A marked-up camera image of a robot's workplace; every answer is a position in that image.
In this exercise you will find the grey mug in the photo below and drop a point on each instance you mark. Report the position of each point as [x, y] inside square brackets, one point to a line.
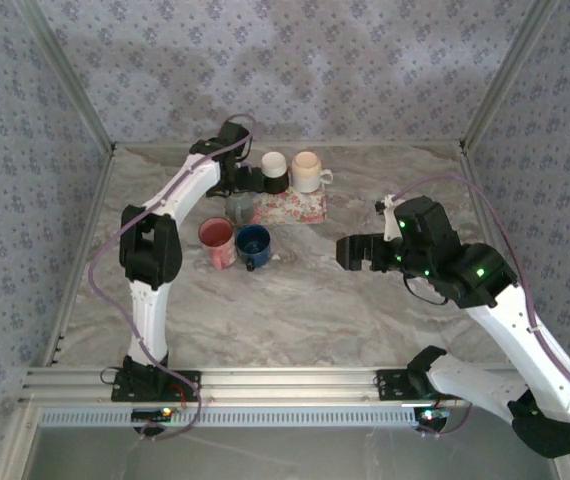
[240, 210]

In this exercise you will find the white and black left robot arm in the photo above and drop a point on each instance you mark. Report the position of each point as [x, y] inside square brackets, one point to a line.
[147, 310]

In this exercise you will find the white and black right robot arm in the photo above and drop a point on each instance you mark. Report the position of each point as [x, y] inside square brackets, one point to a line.
[505, 340]

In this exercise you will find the black mug with white base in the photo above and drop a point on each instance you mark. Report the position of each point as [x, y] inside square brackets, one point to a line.
[274, 165]

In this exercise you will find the blue mug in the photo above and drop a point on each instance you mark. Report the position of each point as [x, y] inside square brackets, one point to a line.
[252, 240]

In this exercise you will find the white mug with beige base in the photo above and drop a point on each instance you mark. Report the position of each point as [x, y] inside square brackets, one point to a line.
[307, 172]

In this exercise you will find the pink mug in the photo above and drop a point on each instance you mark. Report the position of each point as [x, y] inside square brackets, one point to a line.
[215, 235]

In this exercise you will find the floral patterned tray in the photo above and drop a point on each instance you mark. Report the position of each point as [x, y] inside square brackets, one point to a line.
[290, 210]

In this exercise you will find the wide aluminium mounting beam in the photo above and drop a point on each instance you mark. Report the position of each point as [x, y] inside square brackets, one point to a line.
[290, 385]

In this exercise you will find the small circuit board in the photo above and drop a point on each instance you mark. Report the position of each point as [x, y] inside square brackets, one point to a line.
[430, 415]
[150, 414]

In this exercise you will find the grey metal panel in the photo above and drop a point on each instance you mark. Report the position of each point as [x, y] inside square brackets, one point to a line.
[290, 455]

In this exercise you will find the aluminium frame rail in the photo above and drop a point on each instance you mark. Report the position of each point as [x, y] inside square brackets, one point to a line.
[475, 190]
[62, 320]

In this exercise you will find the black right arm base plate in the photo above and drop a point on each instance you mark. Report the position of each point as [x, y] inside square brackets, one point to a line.
[390, 385]

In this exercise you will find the aluminium frame post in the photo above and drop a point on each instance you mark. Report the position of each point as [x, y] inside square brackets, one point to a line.
[567, 470]
[15, 450]
[505, 75]
[67, 75]

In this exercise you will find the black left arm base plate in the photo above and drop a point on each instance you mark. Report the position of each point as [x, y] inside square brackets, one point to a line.
[190, 385]

